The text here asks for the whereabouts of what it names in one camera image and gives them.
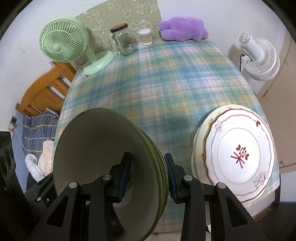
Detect cream door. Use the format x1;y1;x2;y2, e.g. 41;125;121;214
257;30;296;174

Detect white fan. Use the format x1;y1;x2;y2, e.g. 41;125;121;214
237;33;280;81

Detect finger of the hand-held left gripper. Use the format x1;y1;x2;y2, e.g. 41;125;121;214
23;173;58;209

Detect white plate red pattern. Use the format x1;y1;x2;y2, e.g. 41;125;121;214
203;109;275;203

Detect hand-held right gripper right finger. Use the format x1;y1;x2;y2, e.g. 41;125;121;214
164;153;262;241

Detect black appliance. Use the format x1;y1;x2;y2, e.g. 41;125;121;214
0;131;16;209

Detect white cloth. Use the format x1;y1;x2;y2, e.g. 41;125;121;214
25;154;45;182

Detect green floral ceramic bowl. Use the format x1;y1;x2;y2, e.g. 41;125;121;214
53;108;162;241
136;126;169;237
129;123;166;239

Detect green cartoon print mat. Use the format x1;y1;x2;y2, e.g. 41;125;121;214
74;0;162;47

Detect cotton swab container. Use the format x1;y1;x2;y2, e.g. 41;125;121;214
138;28;154;46

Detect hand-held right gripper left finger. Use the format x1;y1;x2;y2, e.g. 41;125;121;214
42;152;132;241

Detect plaid tablecloth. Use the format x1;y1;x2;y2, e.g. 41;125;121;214
52;37;281;234

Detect green desk fan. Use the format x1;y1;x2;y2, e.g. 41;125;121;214
39;15;115;75

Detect scalloped yellow floral plate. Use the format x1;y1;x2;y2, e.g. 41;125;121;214
191;130;257;204

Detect wooden bed headboard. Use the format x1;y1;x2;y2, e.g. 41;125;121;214
15;61;78;115

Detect blue plaid bedding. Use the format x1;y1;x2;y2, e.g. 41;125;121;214
22;109;59;153

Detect round yellow floral plate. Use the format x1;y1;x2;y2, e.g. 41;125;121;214
194;104;266;183

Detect purple plush toy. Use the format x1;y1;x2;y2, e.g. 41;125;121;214
158;16;209;42

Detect peach cloth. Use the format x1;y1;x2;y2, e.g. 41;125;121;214
38;140;56;173

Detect glass jar with lid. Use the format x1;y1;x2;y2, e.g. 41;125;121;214
108;24;138;57

